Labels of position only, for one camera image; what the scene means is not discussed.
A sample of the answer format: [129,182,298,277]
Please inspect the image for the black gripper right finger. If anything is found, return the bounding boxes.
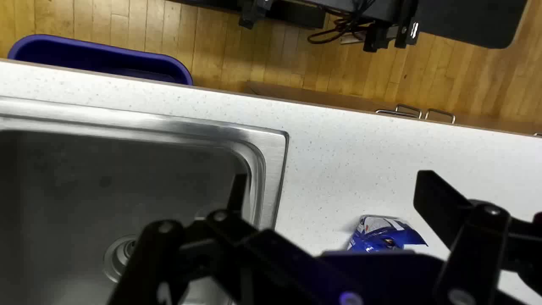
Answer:
[413,169,542,305]

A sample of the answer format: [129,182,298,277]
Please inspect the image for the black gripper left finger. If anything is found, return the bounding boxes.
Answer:
[107,172,295,305]

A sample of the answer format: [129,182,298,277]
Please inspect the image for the blue snack packet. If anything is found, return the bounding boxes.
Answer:
[346,215,425,252]

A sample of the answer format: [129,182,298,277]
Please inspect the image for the stainless steel double sink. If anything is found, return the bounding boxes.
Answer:
[0,98,288,305]

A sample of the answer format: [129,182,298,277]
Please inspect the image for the black office chair base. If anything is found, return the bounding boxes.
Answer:
[173,0,529,52]

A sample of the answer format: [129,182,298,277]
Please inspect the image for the purple plastic bin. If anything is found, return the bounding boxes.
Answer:
[7,33,193,84]

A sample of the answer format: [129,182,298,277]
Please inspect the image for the metal drawer handle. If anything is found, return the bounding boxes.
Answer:
[374,103,424,118]
[424,108,457,123]

